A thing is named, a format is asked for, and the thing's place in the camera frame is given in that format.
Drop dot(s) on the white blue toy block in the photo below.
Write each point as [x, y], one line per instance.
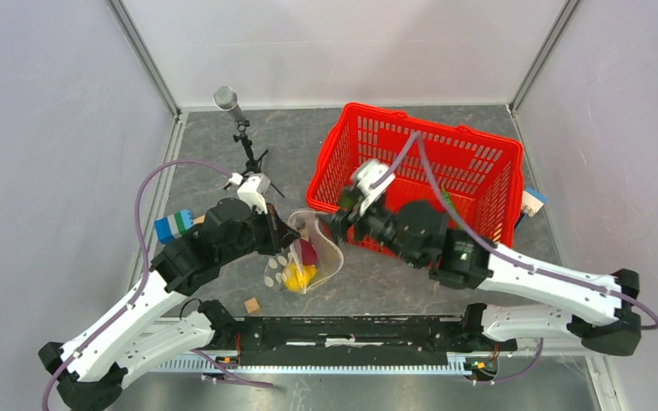
[532, 202]

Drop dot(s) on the red plastic basket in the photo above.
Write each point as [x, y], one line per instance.
[481, 171]

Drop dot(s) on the small green pepper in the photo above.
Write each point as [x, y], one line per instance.
[449, 201]

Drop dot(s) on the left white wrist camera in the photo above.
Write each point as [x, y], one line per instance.
[251, 190]

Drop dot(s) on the white cable tray rail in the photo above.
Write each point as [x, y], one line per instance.
[452, 365]

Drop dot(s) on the blue green toy blocks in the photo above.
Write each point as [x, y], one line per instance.
[173, 226]

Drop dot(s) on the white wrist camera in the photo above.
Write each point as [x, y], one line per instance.
[365, 177]
[251, 190]

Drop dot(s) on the purple toy vegetable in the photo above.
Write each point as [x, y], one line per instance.
[307, 253]

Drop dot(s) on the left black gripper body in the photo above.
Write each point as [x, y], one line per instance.
[259, 235]

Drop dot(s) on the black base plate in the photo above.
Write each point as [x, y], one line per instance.
[384, 340]

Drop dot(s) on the green toy cucumber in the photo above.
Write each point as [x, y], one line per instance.
[349, 197]

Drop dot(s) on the tan wooden block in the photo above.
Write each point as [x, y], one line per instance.
[199, 219]

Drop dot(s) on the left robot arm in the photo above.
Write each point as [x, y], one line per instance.
[91, 371]

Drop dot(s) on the silver microphone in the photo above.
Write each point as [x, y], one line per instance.
[225, 98]

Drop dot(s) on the yellow toy pepper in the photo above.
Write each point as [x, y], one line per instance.
[297, 278]

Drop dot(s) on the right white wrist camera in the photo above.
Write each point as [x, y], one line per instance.
[365, 177]

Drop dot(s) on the black tripod stand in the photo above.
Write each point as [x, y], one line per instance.
[253, 163]

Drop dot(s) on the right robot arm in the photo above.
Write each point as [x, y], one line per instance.
[564, 303]

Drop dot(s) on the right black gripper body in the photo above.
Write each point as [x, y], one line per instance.
[376, 223]

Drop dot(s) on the polka dot zip bag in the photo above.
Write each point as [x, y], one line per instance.
[330, 257]

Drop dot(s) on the small wooden cube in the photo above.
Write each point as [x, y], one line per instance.
[252, 306]

